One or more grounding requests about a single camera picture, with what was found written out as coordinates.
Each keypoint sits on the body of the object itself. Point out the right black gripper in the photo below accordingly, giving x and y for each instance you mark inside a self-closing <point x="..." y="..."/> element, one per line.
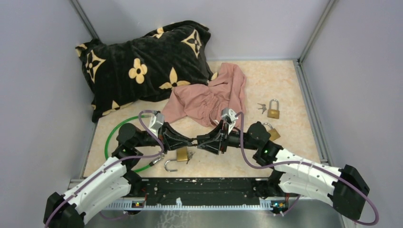
<point x="216" y="140"/>

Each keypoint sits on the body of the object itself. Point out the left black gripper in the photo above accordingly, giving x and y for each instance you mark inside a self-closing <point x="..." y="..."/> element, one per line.
<point x="170" y="139"/>

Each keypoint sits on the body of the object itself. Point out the brass padlock with shackle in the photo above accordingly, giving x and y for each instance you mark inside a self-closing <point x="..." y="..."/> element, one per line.
<point x="182" y="155"/>

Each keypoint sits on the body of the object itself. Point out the green cable lock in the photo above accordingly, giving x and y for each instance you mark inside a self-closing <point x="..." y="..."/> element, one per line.
<point x="129" y="143"/>

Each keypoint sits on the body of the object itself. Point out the black Kaijing padlock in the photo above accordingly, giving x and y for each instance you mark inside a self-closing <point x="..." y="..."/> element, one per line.
<point x="193" y="144"/>

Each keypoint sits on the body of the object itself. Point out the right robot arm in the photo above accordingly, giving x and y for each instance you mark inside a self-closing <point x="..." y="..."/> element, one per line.
<point x="344" y="189"/>

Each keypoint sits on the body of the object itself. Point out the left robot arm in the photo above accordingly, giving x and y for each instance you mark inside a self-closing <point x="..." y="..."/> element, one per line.
<point x="114" y="179"/>

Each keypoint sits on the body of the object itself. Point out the black floral pillow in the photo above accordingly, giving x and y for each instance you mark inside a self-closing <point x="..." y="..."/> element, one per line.
<point x="147" y="68"/>

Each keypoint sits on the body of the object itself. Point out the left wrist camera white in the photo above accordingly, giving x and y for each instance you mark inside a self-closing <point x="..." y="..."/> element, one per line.
<point x="156" y="122"/>

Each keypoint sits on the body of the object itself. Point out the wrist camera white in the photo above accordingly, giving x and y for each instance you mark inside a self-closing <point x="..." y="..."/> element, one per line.
<point x="229" y="116"/>
<point x="156" y="122"/>

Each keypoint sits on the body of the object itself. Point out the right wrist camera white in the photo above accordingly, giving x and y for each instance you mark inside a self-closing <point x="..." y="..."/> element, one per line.
<point x="229" y="116"/>

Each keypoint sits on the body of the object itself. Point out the pink drawstring shorts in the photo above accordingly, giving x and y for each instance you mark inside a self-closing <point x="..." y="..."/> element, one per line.
<point x="204" y="103"/>

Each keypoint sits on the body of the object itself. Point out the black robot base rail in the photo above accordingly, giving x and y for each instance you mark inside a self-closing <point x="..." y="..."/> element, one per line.
<point x="206" y="191"/>

